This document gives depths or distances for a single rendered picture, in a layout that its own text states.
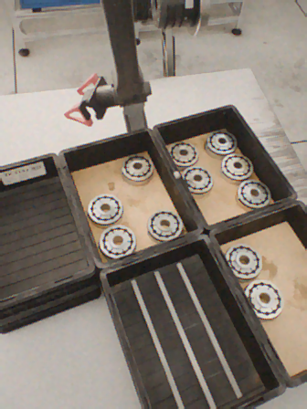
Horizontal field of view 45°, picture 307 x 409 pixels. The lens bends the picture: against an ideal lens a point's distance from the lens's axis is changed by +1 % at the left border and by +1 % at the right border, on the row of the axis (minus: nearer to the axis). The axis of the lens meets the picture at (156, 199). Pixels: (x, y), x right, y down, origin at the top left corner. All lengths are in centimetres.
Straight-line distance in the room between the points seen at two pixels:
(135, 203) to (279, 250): 44
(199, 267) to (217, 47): 231
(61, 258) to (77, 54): 214
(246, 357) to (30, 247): 64
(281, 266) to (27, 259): 71
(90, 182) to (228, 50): 215
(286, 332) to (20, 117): 121
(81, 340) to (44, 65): 220
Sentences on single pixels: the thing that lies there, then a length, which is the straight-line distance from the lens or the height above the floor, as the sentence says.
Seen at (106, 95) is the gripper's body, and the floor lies 115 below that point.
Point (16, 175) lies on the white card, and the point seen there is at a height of 89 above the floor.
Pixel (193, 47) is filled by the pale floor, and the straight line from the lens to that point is 309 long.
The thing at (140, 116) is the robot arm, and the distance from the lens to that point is 91.
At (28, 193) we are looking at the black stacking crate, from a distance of 119.
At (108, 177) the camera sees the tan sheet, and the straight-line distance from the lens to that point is 118.
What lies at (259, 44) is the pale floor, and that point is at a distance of 325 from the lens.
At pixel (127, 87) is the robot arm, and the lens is 80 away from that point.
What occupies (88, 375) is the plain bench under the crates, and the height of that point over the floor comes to 70.
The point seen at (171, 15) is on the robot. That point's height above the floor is 114.
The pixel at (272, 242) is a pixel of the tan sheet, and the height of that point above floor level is 83.
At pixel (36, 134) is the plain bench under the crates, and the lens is 150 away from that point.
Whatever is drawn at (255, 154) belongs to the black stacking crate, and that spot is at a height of 89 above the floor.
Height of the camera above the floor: 179
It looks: 58 degrees down
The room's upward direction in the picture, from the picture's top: 5 degrees clockwise
